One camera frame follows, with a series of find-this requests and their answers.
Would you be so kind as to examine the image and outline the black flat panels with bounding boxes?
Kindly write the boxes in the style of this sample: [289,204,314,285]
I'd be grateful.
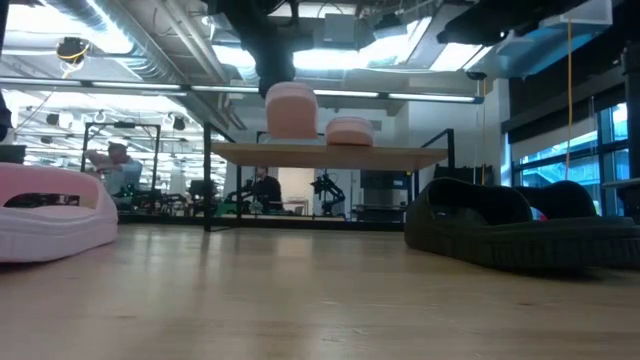
[432,163,494,187]

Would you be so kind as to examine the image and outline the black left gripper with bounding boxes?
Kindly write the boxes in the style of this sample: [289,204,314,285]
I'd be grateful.
[207,0,301,97]

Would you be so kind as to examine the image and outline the black metal cage frame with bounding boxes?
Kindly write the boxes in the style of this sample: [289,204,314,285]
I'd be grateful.
[79,121,162,201]

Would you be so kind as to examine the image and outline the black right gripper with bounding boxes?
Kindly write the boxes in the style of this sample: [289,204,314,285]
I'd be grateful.
[436,0,594,47]

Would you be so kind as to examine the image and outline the black ceiling sensor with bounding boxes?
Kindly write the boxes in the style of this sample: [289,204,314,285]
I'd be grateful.
[55,36,91,65]

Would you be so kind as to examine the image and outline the wooden shelf with black frame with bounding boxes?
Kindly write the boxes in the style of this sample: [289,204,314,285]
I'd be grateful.
[202,121,457,234]

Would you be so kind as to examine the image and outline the grey ceiling box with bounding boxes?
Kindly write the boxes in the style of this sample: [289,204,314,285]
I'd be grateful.
[322,13,374,49]

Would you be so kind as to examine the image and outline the person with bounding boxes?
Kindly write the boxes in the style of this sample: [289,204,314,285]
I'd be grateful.
[83,141,146,201]
[249,166,284,214]

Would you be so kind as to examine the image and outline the black monitor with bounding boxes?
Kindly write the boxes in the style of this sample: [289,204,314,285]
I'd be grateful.
[0,144,27,165]

